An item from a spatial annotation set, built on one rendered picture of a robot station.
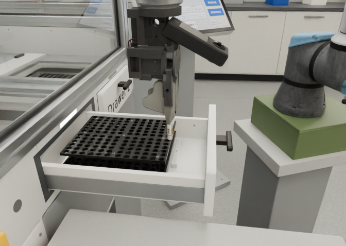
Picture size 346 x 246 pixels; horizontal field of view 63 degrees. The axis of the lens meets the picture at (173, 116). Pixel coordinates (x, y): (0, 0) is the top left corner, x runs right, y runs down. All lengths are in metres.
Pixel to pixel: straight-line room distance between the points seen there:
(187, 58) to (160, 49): 1.15
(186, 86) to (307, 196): 0.92
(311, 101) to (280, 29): 2.79
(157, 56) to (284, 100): 0.52
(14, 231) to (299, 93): 0.76
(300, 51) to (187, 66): 0.89
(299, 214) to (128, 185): 0.70
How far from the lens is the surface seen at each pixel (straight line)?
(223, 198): 1.83
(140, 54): 0.48
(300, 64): 0.86
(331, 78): 0.80
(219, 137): 0.63
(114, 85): 0.92
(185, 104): 1.71
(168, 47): 0.48
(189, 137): 0.77
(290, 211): 1.07
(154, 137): 0.65
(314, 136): 0.88
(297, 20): 3.69
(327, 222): 1.89
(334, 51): 0.78
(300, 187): 1.02
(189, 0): 1.59
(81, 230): 0.66
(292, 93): 0.89
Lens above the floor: 1.23
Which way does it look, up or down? 27 degrees down
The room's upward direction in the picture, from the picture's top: straight up
